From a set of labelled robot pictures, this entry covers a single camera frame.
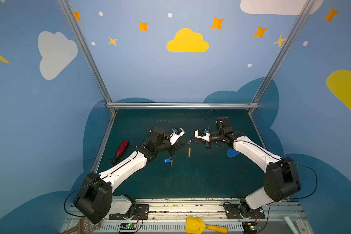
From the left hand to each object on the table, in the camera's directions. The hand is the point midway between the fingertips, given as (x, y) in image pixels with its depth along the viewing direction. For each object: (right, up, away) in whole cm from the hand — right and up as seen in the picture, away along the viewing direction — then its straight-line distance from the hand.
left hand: (183, 141), depth 79 cm
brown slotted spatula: (-49, -41, -9) cm, 64 cm away
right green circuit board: (+33, -42, -8) cm, 54 cm away
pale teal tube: (+52, -40, -9) cm, 66 cm away
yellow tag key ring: (+3, -3, +1) cm, 4 cm away
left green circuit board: (-28, -41, -9) cm, 50 cm away
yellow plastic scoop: (+6, -40, -9) cm, 41 cm away
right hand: (+6, +2, +3) cm, 7 cm away
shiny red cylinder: (-40, -6, +15) cm, 43 cm away
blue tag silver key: (-10, -14, +14) cm, 22 cm away
